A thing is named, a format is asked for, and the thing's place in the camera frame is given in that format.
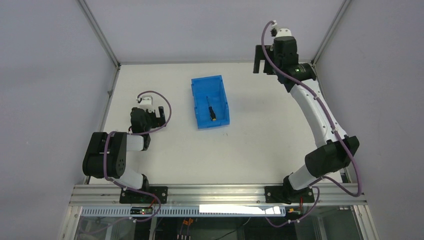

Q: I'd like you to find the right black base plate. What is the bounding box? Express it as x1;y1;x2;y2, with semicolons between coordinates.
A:
264;185;315;205

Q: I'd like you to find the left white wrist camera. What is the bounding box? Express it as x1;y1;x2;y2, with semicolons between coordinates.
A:
137;95;155;113

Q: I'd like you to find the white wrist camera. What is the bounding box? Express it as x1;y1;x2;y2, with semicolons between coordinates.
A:
270;28;293;38
137;95;155;113

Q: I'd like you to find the green circuit board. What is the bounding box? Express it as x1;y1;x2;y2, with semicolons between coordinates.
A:
130;207;154;215

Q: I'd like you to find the white slotted cable duct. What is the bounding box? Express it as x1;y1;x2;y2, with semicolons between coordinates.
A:
81;204;286;218

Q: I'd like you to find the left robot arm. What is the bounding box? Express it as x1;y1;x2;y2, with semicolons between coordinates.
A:
82;106;166;192

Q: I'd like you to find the black yellow screwdriver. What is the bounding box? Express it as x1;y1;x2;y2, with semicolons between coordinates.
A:
206;96;217;122

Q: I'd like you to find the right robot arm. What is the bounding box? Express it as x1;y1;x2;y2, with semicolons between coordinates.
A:
253;36;362;204

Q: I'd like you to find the blue plastic bin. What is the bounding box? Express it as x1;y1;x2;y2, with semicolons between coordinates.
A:
191;75;230;130

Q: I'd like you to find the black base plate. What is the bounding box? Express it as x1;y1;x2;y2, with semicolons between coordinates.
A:
119;186;169;204
264;185;315;205

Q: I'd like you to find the aluminium front rail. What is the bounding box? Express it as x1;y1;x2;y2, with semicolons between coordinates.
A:
69;183;367;207

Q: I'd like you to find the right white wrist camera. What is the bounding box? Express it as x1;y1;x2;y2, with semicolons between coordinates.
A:
270;28;293;38

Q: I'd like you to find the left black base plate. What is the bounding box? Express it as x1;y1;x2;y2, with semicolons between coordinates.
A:
119;186;169;204

